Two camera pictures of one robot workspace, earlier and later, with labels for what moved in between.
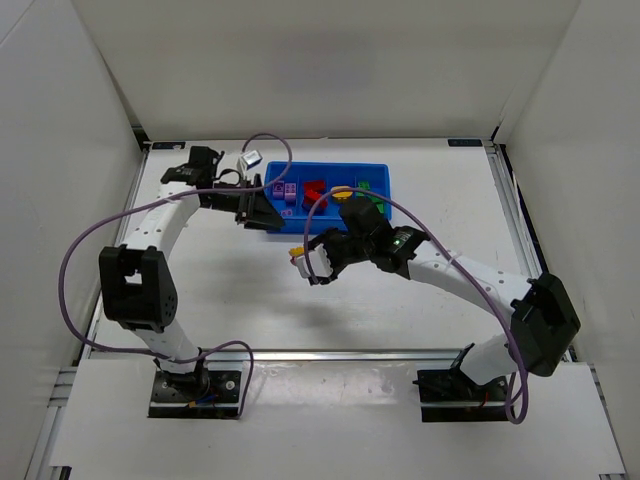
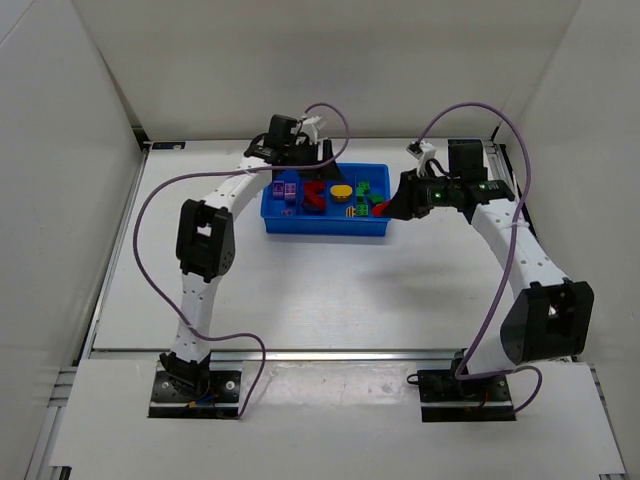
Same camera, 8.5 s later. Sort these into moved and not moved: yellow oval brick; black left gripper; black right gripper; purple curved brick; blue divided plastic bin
Moved: black right gripper; black left gripper
Not moved: blue divided plastic bin; yellow oval brick; purple curved brick
